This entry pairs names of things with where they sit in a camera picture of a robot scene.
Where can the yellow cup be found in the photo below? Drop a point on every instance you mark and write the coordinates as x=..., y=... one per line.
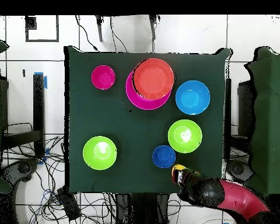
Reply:
x=178, y=166

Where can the dark blue bowl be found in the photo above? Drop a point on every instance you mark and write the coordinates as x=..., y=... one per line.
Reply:
x=164, y=156

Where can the orange bowl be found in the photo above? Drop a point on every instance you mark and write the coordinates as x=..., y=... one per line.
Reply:
x=154, y=79

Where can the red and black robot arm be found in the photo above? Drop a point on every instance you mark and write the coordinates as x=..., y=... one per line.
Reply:
x=224, y=196

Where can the green bowl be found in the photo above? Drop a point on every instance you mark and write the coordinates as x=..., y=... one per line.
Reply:
x=184, y=136
x=99, y=152

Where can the light blue bowl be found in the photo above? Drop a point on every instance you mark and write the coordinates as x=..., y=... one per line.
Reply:
x=192, y=98

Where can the dark green tablecloth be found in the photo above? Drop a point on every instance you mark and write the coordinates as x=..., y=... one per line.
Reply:
x=95, y=182

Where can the large pink bowl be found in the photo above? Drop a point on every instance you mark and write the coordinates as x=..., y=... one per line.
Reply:
x=135, y=100

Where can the black metal stand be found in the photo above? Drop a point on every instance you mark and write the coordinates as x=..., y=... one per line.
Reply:
x=245, y=105
x=39, y=105

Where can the black power strip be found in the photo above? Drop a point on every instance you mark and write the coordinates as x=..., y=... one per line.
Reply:
x=68, y=205

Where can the small crimson bowl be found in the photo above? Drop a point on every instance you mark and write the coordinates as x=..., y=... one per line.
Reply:
x=103, y=77

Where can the black stand leg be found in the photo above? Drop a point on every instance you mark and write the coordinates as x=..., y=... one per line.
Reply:
x=152, y=25
x=99, y=28

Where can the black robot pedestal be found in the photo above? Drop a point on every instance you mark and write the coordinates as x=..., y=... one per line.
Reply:
x=142, y=210

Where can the grey square frame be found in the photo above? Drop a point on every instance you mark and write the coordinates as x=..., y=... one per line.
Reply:
x=42, y=40

